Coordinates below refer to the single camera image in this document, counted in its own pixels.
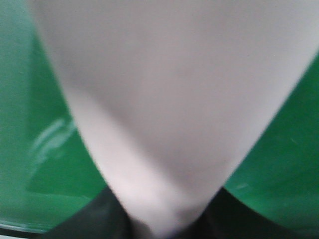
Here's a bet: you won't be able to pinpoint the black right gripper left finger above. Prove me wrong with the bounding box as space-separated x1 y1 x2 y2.
46 187 150 239

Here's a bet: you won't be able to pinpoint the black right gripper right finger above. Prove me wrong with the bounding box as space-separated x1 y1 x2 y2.
174 188 318 239

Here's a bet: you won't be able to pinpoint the pink hand broom black bristles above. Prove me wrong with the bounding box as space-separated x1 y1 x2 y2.
28 0 319 239

